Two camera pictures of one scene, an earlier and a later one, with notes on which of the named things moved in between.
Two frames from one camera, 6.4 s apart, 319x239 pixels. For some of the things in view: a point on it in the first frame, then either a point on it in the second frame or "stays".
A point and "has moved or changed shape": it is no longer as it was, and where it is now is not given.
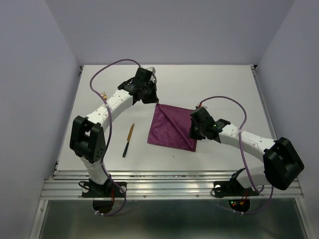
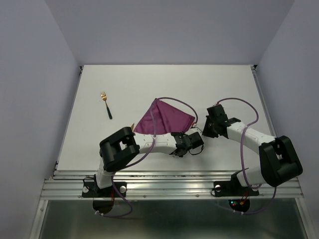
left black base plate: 109,189 stays
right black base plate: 233,188 stays
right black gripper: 192,135 -> 206,132
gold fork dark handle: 104,96 stays
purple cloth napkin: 171,127 has moved or changed shape
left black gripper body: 145,87 -> 182,134
